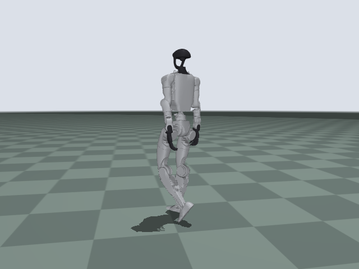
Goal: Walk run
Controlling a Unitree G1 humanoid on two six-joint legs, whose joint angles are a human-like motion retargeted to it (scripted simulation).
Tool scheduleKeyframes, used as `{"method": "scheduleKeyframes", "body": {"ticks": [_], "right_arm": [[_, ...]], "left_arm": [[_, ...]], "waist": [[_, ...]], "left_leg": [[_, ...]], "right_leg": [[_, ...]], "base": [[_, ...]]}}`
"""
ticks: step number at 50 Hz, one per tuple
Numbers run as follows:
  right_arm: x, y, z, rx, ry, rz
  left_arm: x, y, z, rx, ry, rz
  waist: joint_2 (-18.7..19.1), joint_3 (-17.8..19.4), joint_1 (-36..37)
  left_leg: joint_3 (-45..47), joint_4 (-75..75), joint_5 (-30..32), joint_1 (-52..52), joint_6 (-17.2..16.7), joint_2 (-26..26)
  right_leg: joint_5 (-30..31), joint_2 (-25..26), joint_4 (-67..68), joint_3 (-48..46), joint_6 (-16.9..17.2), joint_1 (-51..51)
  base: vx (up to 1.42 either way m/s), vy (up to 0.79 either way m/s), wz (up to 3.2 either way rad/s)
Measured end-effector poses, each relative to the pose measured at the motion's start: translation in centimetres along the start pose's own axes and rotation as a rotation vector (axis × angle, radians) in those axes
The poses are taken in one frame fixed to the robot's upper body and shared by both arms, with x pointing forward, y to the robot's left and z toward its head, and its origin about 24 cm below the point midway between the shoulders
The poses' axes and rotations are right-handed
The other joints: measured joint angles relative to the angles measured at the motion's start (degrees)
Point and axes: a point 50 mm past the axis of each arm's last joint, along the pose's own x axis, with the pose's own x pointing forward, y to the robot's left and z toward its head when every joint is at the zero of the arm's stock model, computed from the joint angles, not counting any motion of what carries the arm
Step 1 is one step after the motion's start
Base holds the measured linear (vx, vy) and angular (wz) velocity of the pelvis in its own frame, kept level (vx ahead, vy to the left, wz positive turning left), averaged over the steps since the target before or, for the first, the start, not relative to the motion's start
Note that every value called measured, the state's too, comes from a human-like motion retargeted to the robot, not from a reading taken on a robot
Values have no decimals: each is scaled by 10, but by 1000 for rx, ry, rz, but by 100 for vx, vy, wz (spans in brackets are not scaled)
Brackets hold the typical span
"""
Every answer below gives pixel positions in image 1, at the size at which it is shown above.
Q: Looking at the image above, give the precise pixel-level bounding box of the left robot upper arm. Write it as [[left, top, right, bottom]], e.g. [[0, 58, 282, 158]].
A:
[[161, 74, 174, 106]]

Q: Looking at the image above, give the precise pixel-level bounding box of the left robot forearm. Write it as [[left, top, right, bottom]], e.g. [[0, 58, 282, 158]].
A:
[[160, 99, 173, 131]]

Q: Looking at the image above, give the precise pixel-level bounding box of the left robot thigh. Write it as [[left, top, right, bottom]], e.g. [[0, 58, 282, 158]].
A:
[[157, 125, 179, 176]]

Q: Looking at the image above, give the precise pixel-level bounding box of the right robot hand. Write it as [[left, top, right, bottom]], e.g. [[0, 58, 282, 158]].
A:
[[189, 124, 200, 146]]

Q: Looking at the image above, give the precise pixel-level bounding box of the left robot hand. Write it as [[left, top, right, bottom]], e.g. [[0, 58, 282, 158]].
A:
[[165, 125, 178, 151]]

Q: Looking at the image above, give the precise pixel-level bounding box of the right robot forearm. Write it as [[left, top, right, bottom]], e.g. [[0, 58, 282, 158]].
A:
[[192, 102, 201, 129]]

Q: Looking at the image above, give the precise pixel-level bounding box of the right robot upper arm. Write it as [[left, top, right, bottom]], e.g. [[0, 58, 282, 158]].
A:
[[191, 76, 200, 108]]

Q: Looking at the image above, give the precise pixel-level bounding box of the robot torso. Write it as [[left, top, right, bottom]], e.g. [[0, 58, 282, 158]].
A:
[[170, 70, 195, 137]]

